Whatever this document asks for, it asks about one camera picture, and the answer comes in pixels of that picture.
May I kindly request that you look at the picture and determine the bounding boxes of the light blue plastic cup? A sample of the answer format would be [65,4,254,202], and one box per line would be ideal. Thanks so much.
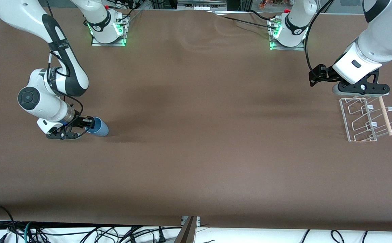
[85,116,109,137]

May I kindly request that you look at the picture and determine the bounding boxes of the orange packaged items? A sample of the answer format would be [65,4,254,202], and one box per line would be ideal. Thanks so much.
[259,0,284,9]

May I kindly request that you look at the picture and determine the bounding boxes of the brown table cover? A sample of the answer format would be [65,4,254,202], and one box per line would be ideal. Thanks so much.
[0,7,392,233]

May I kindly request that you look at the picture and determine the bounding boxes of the brown wooden plank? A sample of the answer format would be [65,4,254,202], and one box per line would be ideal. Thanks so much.
[174,216,197,243]

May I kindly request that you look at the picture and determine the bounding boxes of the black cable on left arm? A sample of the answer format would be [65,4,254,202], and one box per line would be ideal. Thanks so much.
[304,0,335,73]

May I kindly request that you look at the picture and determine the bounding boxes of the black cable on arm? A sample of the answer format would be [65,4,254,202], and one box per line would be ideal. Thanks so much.
[304,0,335,73]
[46,0,85,118]

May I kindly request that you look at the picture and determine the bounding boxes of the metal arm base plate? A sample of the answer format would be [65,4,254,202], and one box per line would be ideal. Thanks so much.
[269,17,305,51]
[91,13,128,47]

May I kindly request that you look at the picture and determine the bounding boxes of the white wire cup rack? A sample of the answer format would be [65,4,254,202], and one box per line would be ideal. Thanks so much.
[340,96,392,142]

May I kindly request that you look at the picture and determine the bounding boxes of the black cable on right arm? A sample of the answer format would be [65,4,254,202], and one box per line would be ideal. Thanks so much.
[46,0,85,118]

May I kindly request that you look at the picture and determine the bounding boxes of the short black table cable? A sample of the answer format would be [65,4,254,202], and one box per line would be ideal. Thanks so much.
[248,9,277,21]

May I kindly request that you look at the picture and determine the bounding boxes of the long black table cable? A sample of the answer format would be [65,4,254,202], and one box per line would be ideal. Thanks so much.
[213,12,279,30]

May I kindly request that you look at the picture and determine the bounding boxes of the black base connector cable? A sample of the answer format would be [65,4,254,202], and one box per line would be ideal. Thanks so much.
[117,8,143,26]

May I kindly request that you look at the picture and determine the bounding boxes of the small metal bracket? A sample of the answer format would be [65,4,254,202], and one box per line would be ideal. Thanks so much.
[181,216,201,227]

